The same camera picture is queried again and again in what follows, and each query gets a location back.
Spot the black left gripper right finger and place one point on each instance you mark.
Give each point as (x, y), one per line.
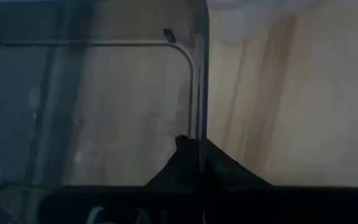
(222, 171)

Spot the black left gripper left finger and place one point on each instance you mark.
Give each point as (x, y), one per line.
(183, 165)

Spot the smoky grey plastic basket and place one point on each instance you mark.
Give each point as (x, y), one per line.
(120, 109)

